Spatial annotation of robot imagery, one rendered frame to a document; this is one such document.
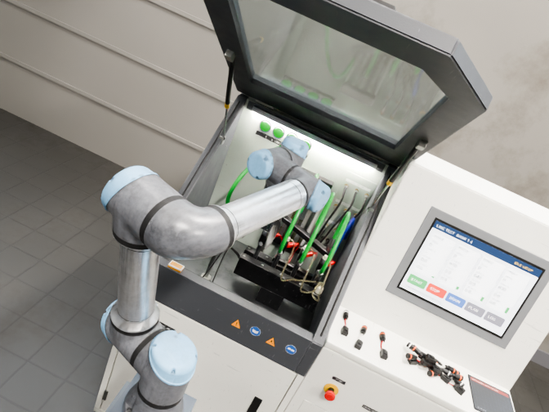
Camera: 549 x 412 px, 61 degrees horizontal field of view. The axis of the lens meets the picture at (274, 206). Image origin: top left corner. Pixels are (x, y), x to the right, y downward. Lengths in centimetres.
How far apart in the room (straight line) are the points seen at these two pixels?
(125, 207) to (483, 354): 142
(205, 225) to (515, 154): 299
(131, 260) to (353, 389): 99
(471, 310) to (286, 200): 100
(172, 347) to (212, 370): 70
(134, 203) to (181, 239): 12
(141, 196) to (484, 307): 132
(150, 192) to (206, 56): 278
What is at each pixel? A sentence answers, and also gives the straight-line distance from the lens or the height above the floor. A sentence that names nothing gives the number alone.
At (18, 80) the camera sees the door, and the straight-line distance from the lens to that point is 454.
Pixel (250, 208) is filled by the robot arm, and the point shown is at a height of 153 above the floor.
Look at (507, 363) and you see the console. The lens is 195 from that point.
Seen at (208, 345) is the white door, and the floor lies 72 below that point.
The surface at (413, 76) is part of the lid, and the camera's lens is 117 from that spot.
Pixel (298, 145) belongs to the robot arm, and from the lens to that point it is 124.
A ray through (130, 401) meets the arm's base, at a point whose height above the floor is 94.
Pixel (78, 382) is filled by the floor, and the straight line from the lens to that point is 249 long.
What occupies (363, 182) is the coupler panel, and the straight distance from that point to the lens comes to 190.
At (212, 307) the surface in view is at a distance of 167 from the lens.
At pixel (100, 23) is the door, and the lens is 399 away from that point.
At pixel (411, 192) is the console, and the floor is 146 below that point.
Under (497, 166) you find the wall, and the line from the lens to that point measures 364.
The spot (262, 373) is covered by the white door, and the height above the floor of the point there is 72.
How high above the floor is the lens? 198
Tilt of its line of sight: 27 degrees down
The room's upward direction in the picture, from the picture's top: 24 degrees clockwise
